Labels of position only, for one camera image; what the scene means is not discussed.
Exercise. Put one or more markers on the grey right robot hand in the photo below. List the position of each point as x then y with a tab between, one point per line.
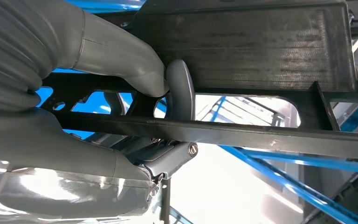
58	154

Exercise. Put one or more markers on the blue metal shelf rack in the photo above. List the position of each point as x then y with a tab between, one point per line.
290	183

